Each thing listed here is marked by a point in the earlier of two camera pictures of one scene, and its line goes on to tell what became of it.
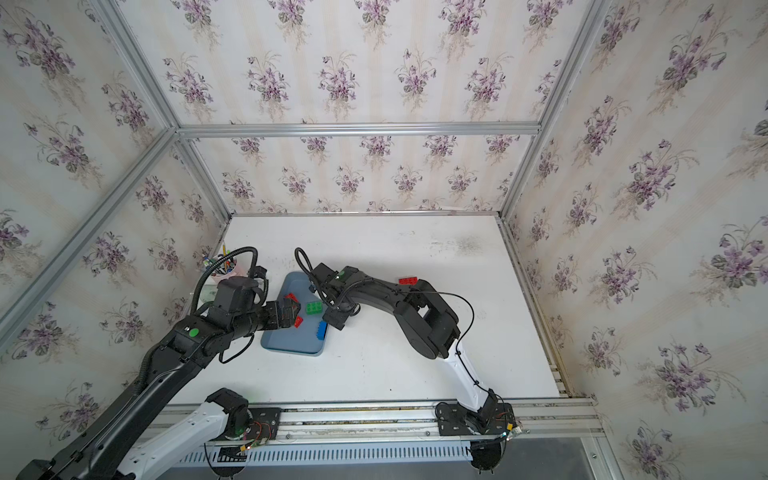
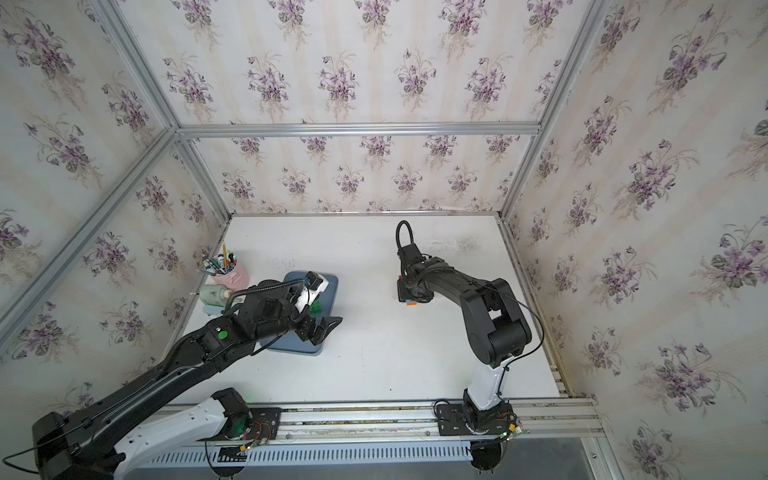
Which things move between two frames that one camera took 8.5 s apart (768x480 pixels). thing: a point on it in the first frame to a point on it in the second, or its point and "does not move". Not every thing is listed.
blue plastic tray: [303, 340] does not move
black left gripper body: [272, 320] to [304, 329]
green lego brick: [314, 307] does not move
